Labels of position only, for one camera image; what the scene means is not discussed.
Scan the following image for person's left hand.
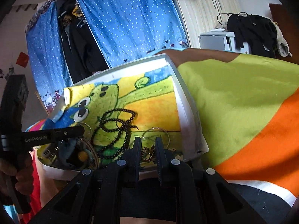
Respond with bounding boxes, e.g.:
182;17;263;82
1;153;33;196

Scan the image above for light blue kids watch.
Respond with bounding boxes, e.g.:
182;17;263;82
41;139;89;169

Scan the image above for left blue dotted curtain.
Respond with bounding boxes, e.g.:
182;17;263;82
26;2;73;113

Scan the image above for blue dotted curtain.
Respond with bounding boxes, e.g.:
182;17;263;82
77;0;188;68
26;2;73;113

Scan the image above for dark hanging clothes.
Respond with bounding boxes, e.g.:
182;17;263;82
57;0;108;83

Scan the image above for white tray with frog picture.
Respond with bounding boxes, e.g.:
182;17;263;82
37;54;209;181

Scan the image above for colourful cartoon bedspread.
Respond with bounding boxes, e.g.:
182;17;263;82
29;49;298;223

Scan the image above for right blue dotted curtain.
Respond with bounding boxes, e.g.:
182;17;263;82
77;0;188;68

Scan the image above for white small cabinet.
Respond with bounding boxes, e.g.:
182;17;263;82
198;29;251;54

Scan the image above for black clothes pile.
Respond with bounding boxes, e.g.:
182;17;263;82
227;14;277;58

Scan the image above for light wooden wardrobe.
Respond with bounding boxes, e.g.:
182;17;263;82
173;0;241;48

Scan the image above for dark wooden headboard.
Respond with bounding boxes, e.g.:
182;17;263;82
269;4;298;64

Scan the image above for red square wall paper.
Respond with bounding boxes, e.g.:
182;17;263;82
16;52;29;68

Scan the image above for black bead necklace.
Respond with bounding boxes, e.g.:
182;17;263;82
90;108;139;160

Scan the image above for silver hoop ring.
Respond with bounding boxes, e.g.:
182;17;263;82
141;126;171;150

